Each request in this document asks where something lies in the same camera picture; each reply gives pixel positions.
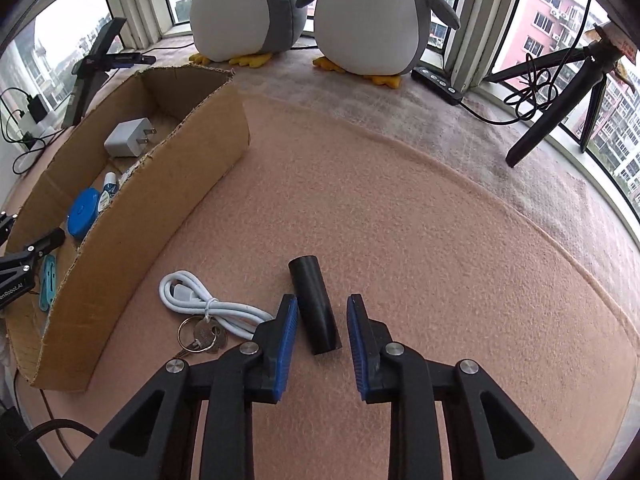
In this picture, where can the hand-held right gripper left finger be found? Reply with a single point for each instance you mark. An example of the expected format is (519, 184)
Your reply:
(285, 340)

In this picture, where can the clear blue eye drop bottle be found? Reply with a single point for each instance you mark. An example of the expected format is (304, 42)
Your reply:
(110, 184)

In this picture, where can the white power strip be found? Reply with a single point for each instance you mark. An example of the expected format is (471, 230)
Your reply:
(50, 122)

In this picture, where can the black tripod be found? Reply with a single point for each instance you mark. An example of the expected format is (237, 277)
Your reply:
(535, 135)

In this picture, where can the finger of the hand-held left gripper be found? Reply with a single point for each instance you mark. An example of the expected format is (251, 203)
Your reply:
(40, 246)
(6, 225)

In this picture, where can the black cylinder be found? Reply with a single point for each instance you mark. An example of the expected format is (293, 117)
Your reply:
(312, 300)

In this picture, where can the black plug adapter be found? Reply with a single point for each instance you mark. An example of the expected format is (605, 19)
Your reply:
(36, 107)

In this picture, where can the blue plastic clip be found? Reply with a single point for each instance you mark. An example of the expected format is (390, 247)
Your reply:
(47, 280)

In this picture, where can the cardboard box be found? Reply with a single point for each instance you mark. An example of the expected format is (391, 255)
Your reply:
(165, 180)

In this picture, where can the black power strip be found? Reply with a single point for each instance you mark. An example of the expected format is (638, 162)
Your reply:
(435, 82)

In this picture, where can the small penguin plush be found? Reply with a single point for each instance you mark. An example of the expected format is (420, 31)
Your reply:
(370, 10)

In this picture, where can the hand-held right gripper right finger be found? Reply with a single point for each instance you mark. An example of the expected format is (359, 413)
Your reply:
(357, 345)

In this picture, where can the large penguin plush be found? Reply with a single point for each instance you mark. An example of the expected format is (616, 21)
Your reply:
(235, 10)

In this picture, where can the white tube with blue cap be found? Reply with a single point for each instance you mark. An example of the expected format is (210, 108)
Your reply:
(82, 215)

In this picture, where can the white charger adapter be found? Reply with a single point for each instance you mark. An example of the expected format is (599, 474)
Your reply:
(125, 142)

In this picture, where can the grey blanket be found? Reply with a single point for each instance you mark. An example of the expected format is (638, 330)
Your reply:
(350, 95)

